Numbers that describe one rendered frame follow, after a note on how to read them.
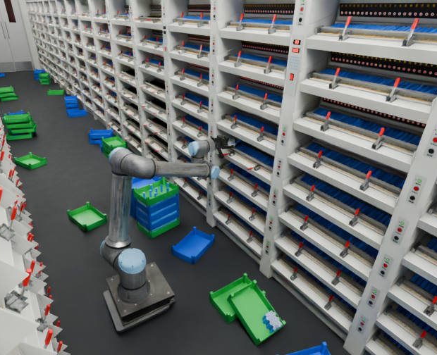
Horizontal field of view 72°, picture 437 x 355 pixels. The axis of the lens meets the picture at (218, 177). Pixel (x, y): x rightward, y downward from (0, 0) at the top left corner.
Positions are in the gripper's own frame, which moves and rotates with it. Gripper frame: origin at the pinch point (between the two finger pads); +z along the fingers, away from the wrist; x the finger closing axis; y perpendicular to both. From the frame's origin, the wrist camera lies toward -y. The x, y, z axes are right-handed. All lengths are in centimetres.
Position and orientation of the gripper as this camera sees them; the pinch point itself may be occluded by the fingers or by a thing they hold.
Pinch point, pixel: (234, 144)
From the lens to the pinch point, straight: 222.0
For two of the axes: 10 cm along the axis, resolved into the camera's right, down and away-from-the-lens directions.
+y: 0.7, -8.9, -4.5
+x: -5.7, -4.1, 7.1
